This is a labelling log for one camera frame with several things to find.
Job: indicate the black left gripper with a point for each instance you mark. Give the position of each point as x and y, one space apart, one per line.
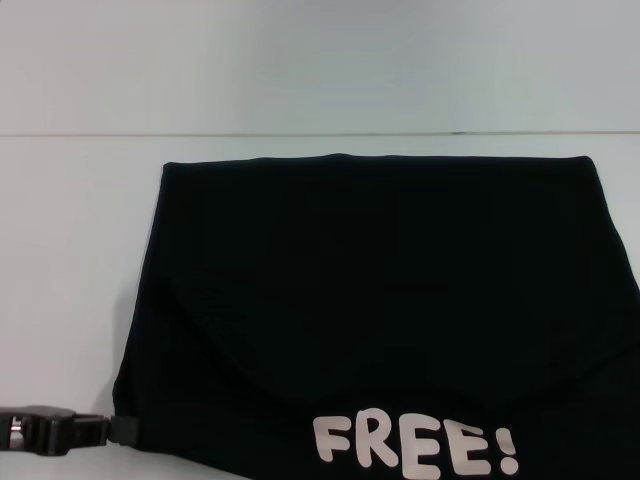
45 430

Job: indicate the black shirt with white print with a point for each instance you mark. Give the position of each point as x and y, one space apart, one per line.
375 300

